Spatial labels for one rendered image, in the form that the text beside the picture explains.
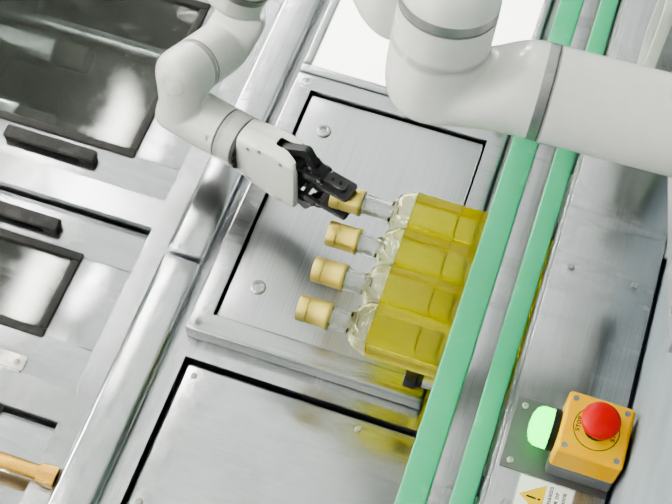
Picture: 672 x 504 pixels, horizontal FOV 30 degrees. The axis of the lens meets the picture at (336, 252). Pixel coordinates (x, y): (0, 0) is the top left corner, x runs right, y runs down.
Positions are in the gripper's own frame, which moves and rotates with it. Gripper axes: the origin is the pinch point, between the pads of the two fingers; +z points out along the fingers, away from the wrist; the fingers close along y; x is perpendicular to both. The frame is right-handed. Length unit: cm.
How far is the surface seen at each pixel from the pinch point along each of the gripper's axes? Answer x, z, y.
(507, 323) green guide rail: -11.3, 30.0, 13.0
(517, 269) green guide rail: -4.2, 27.4, 12.9
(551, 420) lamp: -23, 40, 20
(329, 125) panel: 17.0, -12.3, -12.4
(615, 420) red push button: -21, 46, 24
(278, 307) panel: -12.7, -1.1, -13.0
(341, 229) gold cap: -5.1, 3.7, 1.6
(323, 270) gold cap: -11.4, 5.1, 1.4
